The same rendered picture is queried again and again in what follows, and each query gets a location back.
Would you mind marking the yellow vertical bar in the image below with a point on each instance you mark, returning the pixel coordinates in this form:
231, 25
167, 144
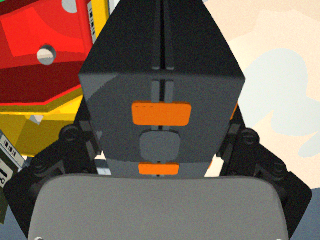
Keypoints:
100, 14

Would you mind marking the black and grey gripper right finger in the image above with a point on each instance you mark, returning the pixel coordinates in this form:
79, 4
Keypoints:
241, 151

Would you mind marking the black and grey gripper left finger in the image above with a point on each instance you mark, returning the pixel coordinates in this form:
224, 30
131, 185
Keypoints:
69, 153

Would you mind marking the dark grey metal shelf rack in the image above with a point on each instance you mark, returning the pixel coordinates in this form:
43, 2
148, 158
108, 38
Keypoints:
20, 162

